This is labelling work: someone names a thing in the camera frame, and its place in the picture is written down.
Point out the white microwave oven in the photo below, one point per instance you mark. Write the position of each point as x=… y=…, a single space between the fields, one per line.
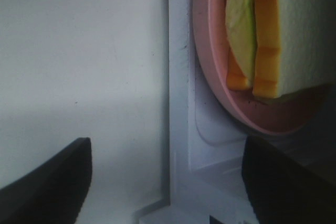
x=206 y=139

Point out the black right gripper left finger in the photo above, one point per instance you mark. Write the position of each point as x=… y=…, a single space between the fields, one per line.
x=54 y=192

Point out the pink round plate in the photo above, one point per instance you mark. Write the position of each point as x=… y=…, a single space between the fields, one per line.
x=213 y=49

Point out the sandwich with lettuce and cheese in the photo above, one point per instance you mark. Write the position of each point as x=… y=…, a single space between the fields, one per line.
x=282 y=46

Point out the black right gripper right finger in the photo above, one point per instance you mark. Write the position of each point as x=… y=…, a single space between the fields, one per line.
x=282 y=191

